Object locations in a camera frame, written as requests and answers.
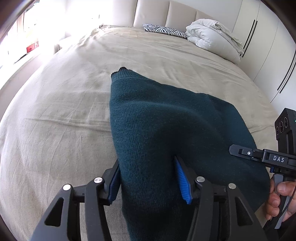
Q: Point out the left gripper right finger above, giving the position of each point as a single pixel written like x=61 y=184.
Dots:
x=220 y=212

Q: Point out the white folded duvet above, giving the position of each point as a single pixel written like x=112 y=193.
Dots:
x=213 y=36

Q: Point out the white wardrobe with black handles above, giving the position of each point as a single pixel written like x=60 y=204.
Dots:
x=269 y=58

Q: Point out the red box on sill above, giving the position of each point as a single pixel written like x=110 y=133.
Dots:
x=33 y=46

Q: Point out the beige bed with sheet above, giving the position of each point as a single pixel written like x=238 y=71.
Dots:
x=56 y=129

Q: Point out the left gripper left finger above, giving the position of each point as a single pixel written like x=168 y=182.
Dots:
x=61 y=220

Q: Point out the right hand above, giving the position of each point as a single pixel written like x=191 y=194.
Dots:
x=271 y=207

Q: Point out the padded beige headboard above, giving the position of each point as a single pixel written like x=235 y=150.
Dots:
x=135 y=13

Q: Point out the zebra print pillow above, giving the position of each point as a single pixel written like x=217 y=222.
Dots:
x=164 y=30

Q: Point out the dark teal knit sweater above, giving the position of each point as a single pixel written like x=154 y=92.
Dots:
x=151 y=124

